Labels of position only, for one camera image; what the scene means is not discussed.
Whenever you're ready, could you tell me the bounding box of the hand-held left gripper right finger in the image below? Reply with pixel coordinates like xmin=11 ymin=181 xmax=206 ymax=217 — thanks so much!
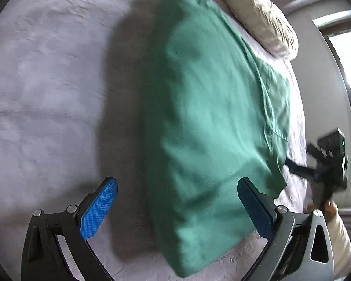
xmin=236 ymin=177 xmax=336 ymax=281

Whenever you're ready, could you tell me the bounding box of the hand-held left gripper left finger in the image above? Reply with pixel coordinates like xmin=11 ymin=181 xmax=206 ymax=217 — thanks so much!
xmin=21 ymin=177 xmax=118 ymax=281

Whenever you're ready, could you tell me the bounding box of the green work jacket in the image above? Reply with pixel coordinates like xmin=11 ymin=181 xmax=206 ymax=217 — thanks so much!
xmin=140 ymin=0 xmax=291 ymax=278

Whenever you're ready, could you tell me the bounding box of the person's right forearm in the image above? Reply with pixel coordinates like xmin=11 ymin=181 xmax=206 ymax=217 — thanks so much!
xmin=325 ymin=213 xmax=351 ymax=278

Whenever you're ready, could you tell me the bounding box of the person's right hand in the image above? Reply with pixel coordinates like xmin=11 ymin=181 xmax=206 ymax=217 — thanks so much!
xmin=307 ymin=199 xmax=339 ymax=221

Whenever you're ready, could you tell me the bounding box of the window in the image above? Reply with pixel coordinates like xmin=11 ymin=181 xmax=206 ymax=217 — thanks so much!
xmin=312 ymin=9 xmax=351 ymax=195

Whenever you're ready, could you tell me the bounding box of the lilac plush blanket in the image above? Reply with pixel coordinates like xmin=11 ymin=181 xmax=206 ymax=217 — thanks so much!
xmin=0 ymin=0 xmax=313 ymax=281

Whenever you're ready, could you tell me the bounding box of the cream quilted pillow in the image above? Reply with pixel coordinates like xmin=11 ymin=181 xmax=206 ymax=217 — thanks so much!
xmin=219 ymin=0 xmax=299 ymax=61

